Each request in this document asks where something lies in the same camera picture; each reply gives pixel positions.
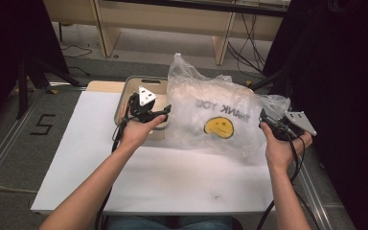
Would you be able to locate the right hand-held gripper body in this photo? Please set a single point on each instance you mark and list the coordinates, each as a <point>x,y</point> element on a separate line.
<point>287,129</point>

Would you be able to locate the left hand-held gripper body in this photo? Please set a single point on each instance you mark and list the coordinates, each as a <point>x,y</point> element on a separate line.
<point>142,110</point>

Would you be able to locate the beige storage bin grey rim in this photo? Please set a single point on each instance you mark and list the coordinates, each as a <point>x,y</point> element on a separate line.
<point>131,86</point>

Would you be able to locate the clear plastic bag yellow smiley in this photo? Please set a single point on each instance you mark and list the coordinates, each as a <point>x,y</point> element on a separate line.
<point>204,96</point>

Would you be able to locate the person's left hand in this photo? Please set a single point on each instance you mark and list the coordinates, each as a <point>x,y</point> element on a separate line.
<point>135,134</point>

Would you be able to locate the person's right hand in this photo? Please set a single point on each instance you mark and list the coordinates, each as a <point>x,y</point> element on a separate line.
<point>279,153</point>

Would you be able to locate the black metal stand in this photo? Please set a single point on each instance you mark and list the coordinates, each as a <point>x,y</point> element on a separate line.
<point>287,89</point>

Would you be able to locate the light wooden table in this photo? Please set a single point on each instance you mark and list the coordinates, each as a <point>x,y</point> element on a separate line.
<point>102,86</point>

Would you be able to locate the dark curtain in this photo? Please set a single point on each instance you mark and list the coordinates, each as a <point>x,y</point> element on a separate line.
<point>348,96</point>
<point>12,38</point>

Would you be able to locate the white table cover board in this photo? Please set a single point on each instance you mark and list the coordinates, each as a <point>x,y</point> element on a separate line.
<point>172,182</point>

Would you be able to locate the light wooden desk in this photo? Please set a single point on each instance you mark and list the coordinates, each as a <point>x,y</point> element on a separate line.
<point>140,19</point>

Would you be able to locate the person's blue jeans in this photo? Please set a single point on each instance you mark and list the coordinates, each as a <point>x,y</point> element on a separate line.
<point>140,223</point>

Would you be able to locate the black tripod stand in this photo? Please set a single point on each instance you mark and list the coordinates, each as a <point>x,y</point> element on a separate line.
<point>22,89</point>

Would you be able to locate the metal floor rail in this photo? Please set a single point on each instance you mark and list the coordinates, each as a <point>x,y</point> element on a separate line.
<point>313,191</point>
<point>0,159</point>

